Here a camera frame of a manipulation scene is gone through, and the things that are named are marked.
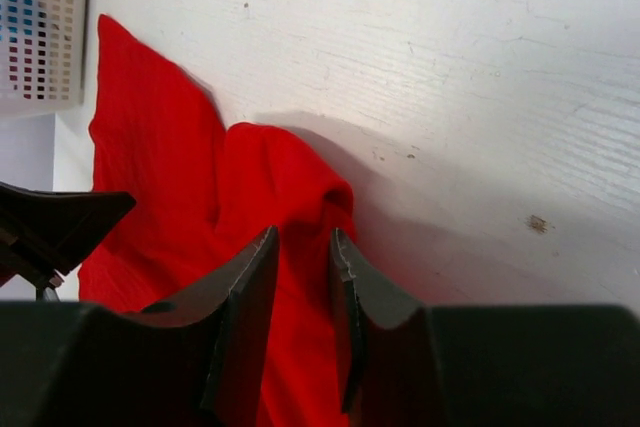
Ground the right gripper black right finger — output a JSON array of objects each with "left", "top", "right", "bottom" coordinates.
[{"left": 329, "top": 229, "right": 639, "bottom": 426}]

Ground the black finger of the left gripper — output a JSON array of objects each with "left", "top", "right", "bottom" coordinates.
[{"left": 1, "top": 183, "right": 136, "bottom": 277}]

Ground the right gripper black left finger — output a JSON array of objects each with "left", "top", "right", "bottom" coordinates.
[{"left": 1, "top": 227, "right": 279, "bottom": 426}]

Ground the red t shirt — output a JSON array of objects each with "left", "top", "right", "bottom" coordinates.
[{"left": 78, "top": 15, "right": 355, "bottom": 426}]

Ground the white plastic basket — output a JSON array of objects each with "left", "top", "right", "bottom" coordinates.
[{"left": 1, "top": 0, "right": 88, "bottom": 119}]

